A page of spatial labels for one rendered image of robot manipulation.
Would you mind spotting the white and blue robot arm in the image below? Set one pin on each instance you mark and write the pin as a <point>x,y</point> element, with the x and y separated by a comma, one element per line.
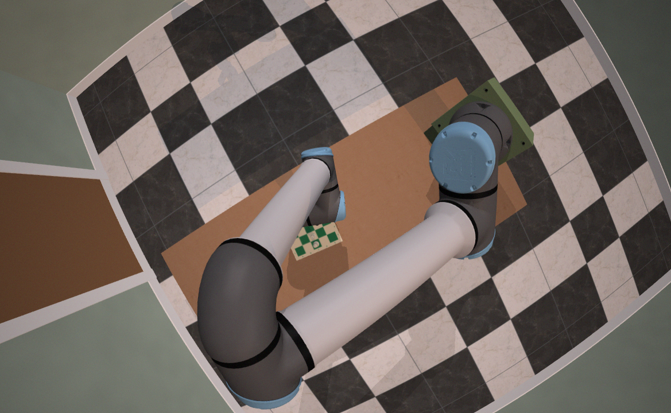
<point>236,308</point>

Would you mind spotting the green and cream chessboard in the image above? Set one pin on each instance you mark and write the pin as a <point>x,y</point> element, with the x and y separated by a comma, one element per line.
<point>326,234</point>

